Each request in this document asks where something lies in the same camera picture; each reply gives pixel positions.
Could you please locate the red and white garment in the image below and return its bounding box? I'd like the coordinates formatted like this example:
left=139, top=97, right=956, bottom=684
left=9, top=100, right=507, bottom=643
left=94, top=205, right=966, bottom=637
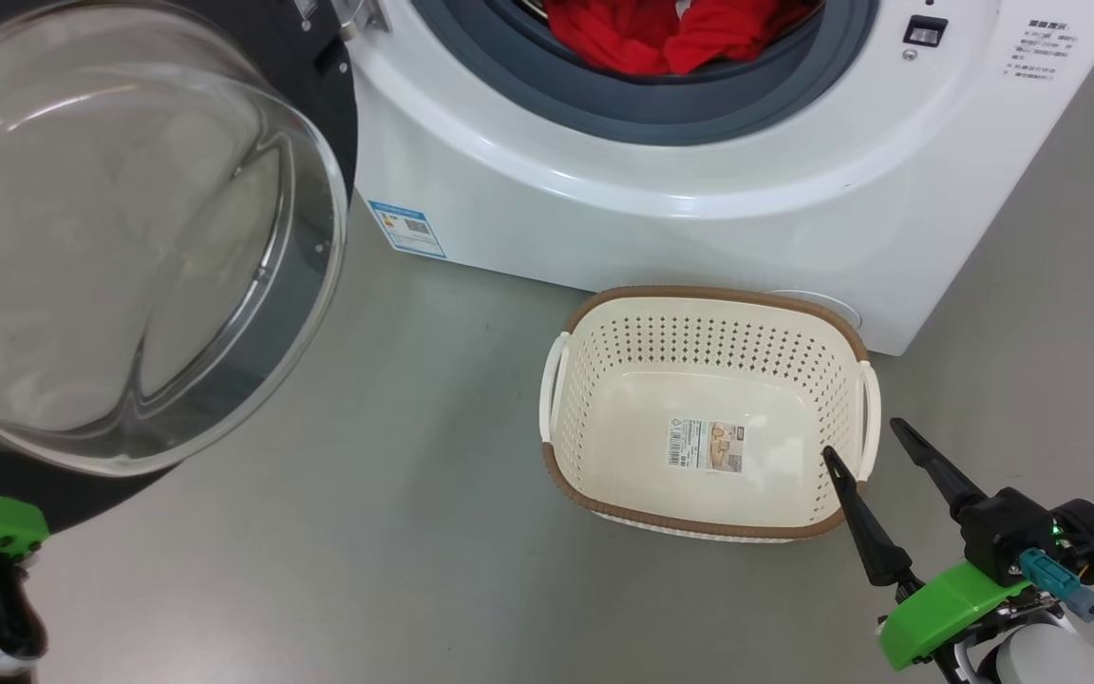
left=543, top=0, right=819, bottom=77

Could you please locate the teal cable connector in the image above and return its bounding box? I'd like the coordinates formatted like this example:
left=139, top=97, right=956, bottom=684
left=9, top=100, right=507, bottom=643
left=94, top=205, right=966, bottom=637
left=1020, top=548, right=1094, bottom=623

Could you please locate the metal door hinge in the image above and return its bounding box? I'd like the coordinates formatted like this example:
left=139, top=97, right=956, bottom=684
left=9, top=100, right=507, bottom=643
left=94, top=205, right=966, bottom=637
left=295, top=0, right=388, bottom=41

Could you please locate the black round machine door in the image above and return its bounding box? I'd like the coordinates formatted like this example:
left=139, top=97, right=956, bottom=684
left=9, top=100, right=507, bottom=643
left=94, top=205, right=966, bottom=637
left=0, top=0, right=360, bottom=533

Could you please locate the cream perforated laundry basket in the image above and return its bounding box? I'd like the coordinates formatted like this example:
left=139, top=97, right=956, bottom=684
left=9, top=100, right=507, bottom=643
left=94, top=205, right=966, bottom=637
left=538, top=285, right=882, bottom=543

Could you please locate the small printed text label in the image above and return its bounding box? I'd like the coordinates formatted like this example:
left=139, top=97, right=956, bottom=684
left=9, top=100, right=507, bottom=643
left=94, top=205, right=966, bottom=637
left=1003, top=19, right=1075, bottom=85

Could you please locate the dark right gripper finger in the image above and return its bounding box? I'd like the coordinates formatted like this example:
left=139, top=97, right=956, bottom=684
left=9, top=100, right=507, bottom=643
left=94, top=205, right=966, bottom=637
left=889, top=418, right=990, bottom=519
left=822, top=446, right=925, bottom=590

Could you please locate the round white filter cover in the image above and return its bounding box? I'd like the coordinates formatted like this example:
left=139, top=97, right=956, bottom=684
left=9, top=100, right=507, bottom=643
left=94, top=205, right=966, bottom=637
left=764, top=289, right=863, bottom=333

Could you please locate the blue energy label sticker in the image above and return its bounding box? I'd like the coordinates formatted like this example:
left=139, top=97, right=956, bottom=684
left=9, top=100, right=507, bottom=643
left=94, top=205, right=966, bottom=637
left=367, top=199, right=447, bottom=259

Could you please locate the white printed barcode label sticker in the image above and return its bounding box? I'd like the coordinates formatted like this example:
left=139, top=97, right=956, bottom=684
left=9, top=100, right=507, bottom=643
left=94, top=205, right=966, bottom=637
left=667, top=416, right=745, bottom=473

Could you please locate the white front-load washing machine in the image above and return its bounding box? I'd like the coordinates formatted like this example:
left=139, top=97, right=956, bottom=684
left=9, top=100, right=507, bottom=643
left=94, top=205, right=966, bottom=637
left=348, top=0, right=1094, bottom=357

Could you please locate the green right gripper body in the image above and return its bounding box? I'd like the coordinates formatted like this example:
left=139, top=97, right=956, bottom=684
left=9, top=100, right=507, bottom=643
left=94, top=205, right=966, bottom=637
left=879, top=487, right=1094, bottom=672

